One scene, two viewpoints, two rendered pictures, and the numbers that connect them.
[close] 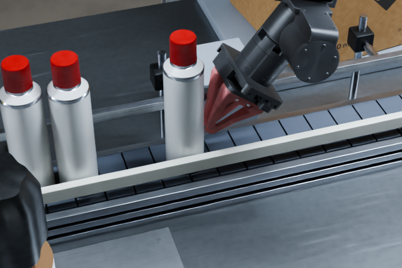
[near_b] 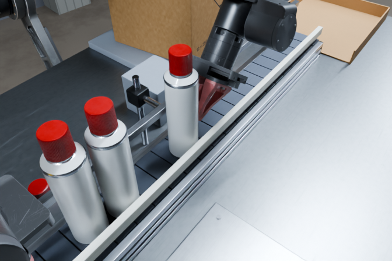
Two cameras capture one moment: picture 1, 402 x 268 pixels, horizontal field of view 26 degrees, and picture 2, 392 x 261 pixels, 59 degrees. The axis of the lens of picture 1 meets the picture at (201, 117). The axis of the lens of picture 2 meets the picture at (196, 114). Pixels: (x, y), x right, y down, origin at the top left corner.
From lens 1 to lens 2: 66 cm
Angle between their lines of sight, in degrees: 26
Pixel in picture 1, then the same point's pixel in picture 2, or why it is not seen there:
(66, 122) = (116, 163)
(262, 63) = (230, 53)
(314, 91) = not seen: hidden behind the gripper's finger
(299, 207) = (260, 144)
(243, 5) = (129, 38)
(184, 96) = (191, 99)
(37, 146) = (94, 197)
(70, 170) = (124, 200)
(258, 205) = (237, 154)
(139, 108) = (144, 124)
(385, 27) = not seen: hidden behind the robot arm
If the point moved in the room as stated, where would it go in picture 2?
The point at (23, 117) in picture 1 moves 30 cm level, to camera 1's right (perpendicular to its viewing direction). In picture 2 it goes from (79, 179) to (273, 85)
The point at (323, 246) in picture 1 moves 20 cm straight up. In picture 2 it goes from (294, 160) to (321, 75)
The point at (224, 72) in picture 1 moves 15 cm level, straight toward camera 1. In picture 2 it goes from (202, 71) to (264, 127)
